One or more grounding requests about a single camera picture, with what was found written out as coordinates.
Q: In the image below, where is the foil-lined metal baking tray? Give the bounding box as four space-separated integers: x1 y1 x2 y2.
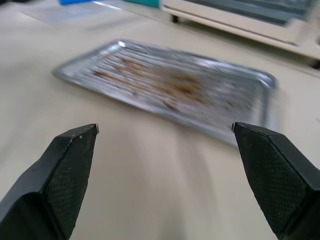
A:
51 38 279 148

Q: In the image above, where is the teal plastic box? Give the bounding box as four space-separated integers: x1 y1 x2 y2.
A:
124 0 165 6

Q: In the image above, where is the cream toaster oven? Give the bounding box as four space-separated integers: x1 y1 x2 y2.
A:
160 0 320 69

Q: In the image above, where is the blue plastic box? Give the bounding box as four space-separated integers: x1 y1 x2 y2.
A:
58 0 97 8

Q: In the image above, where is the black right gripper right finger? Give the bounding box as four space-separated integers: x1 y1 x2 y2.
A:
231 121 320 240

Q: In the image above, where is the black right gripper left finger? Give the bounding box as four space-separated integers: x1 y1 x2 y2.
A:
0 123 100 240

